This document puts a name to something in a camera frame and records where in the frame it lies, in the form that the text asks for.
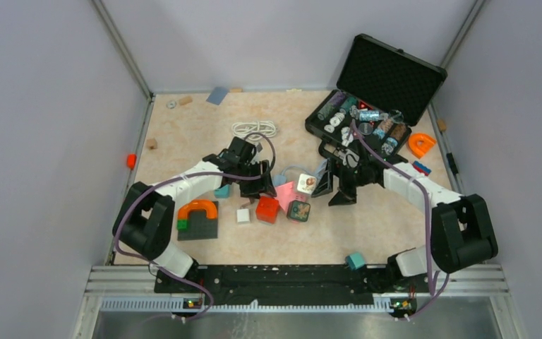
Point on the dark grey building baseplate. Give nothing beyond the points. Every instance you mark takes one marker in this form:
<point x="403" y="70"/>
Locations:
<point x="200" y="228"/>

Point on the red blue brick stack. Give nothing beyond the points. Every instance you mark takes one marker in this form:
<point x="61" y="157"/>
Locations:
<point x="419" y="167"/>

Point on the green small brick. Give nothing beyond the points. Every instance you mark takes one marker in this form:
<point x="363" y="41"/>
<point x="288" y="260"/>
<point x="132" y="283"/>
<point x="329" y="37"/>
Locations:
<point x="182" y="225"/>

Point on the wooden block top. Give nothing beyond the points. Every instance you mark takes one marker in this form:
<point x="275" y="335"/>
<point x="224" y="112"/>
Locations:
<point x="185" y="100"/>

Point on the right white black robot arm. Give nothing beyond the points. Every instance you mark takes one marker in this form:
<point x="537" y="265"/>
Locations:
<point x="459" y="230"/>

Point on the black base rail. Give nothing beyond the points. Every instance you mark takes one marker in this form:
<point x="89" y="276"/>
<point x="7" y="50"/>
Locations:
<point x="290" y="285"/>

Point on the red cube socket adapter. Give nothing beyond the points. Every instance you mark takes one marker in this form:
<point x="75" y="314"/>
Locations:
<point x="267" y="209"/>

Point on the small white charger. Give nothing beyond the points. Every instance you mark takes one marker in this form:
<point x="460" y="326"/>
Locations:
<point x="243" y="216"/>

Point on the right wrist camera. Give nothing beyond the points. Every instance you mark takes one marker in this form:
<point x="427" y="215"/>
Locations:
<point x="349" y="158"/>

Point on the grey blue card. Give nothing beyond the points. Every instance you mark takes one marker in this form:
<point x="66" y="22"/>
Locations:
<point x="217" y="95"/>

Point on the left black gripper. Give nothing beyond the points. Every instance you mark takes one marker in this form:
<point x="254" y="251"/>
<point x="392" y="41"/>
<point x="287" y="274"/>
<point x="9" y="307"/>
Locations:
<point x="258" y="187"/>

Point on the red orange clip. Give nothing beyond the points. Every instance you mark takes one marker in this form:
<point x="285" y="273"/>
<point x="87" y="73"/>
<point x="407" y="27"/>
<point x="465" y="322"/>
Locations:
<point x="131" y="161"/>

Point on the wooden block left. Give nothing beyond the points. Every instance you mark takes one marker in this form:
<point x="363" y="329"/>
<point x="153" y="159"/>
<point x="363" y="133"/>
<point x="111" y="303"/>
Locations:
<point x="151" y="143"/>

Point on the orange arch toy right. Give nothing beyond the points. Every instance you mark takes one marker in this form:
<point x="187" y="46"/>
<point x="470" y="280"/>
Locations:
<point x="420" y="144"/>

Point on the black open case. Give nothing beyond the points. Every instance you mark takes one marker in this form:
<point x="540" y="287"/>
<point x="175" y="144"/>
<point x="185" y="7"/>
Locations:
<point x="386" y="79"/>

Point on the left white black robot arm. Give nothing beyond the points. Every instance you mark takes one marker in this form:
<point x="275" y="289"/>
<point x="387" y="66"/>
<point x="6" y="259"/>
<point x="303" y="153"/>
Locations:
<point x="145" y="222"/>

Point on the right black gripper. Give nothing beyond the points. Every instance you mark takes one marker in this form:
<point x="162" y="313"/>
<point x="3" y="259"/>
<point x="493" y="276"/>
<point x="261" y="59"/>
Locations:
<point x="346" y="195"/>

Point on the teal small plug adapter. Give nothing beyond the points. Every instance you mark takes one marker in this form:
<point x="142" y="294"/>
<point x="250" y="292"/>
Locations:
<point x="355" y="261"/>

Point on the orange arch block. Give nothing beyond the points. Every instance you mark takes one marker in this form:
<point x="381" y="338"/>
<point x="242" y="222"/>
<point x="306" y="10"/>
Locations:
<point x="209" y="207"/>

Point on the wooden block right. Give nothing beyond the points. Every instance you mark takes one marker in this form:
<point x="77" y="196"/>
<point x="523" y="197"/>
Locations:
<point x="442" y="127"/>

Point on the pink brown charger plug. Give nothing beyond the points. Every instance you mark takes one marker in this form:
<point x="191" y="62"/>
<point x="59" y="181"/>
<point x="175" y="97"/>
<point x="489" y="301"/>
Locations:
<point x="248" y="203"/>

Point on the wooden block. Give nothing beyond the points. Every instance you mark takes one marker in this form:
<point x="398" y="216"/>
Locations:
<point x="442" y="127"/>
<point x="185" y="100"/>
<point x="151" y="143"/>

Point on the dark green cube adapter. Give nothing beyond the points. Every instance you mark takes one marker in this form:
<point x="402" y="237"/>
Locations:
<point x="298" y="211"/>

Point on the pink triangular power strip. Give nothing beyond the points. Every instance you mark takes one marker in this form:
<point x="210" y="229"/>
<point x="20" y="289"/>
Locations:
<point x="287" y="193"/>

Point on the teal power strip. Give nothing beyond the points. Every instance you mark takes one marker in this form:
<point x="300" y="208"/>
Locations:
<point x="223" y="192"/>

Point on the white cube socket adapter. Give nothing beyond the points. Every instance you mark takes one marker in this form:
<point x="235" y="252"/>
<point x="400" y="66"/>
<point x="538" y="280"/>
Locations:
<point x="306" y="184"/>

